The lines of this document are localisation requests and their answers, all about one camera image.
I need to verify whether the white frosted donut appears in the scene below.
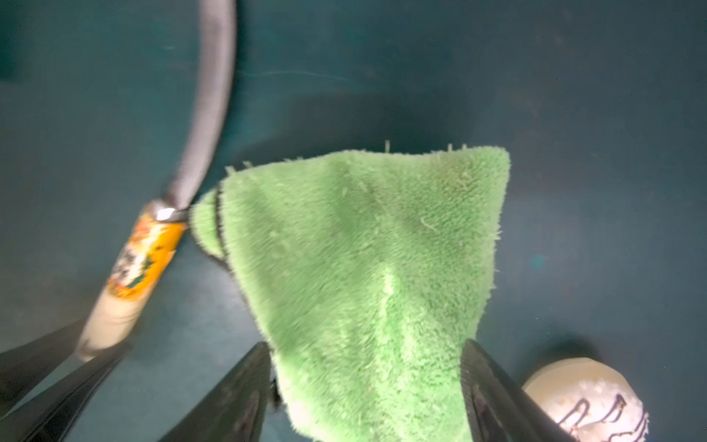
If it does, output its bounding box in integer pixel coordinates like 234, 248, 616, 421
523, 357, 650, 442

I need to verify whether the green and black rag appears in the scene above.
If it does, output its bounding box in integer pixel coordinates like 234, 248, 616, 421
190, 147, 511, 441

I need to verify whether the small sickle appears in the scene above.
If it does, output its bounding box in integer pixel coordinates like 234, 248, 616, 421
75, 0, 238, 362

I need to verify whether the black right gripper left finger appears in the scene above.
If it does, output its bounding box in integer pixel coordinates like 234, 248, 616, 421
162, 342, 272, 442

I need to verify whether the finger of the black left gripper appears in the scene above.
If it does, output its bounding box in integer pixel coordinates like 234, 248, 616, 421
1, 319, 86, 414
1, 344, 130, 441

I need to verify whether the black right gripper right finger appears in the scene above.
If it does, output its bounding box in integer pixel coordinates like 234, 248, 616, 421
460, 339, 574, 442

